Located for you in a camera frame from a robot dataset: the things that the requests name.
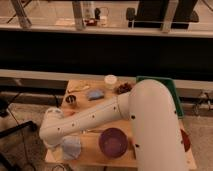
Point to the bunch of dark grapes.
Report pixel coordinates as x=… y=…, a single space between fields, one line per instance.
x=123 y=88

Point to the orange carrot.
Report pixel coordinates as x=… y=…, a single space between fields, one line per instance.
x=67 y=114

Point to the orange-red bowl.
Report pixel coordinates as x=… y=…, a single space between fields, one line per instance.
x=186 y=140

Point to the small metal cup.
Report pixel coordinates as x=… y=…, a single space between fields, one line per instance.
x=71 y=100

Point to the green plastic tray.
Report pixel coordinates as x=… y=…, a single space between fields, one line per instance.
x=169 y=83

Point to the purple bowl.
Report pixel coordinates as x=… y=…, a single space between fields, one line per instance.
x=113 y=142

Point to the banana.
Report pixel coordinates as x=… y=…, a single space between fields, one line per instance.
x=78 y=88

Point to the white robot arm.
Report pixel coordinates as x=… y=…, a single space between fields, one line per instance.
x=149 y=106

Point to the white round container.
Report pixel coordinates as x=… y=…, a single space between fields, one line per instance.
x=110 y=81

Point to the blue sponge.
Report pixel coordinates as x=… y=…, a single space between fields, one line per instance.
x=95 y=94

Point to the light blue towel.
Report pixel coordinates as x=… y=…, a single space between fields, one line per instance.
x=71 y=147

